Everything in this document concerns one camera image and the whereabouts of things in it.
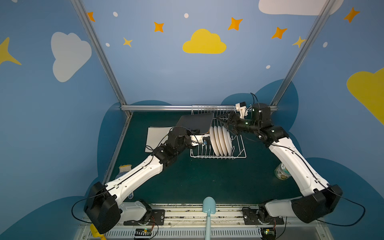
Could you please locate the white round plate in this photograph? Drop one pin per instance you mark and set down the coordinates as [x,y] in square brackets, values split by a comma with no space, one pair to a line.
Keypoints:
[218,141]
[213,141]
[228,141]
[222,141]

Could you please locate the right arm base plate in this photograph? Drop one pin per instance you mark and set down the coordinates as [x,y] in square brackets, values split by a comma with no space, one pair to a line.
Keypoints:
[255,216]

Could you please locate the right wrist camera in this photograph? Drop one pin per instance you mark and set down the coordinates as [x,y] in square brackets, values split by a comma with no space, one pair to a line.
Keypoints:
[242,109]

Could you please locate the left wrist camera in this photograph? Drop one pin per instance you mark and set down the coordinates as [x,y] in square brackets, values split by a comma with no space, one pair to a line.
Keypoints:
[204,140]

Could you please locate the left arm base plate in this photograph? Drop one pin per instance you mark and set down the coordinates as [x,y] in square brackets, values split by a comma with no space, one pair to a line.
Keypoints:
[157,217]

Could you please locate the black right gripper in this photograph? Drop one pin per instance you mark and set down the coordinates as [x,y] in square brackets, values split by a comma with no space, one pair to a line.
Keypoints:
[229,120]

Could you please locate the light blue toy shovel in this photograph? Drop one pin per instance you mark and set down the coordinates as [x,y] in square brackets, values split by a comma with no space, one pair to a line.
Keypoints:
[209,207]

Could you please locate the blue dotted work glove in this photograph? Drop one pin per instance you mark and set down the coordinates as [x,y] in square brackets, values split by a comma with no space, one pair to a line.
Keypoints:
[122,171]

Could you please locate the black square plate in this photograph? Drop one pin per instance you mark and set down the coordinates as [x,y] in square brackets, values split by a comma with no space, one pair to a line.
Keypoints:
[198,122]

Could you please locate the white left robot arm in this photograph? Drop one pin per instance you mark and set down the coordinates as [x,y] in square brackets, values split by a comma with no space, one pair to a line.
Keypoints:
[103,201]

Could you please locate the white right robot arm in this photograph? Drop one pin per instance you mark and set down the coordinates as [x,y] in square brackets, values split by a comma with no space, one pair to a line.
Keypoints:
[318,197]

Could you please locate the yellow toy scoop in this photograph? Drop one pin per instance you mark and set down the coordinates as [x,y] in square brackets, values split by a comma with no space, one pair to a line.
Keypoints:
[96,234]

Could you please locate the right circuit board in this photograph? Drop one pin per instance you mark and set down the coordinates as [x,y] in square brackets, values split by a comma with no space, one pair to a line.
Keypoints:
[268,234]

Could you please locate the left circuit board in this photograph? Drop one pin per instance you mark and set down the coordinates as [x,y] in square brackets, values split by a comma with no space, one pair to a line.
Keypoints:
[143,232]

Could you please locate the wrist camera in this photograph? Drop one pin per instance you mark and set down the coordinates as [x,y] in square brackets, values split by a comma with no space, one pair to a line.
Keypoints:
[204,140]
[242,109]

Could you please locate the white wire dish rack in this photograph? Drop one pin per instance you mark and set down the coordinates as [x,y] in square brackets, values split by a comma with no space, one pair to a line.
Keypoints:
[207,152]

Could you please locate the circuit board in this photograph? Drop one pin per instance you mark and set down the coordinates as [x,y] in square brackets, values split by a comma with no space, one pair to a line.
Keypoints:
[268,234]
[143,232]

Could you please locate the small printed cup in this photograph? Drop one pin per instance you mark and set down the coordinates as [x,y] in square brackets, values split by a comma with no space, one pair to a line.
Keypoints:
[281,172]

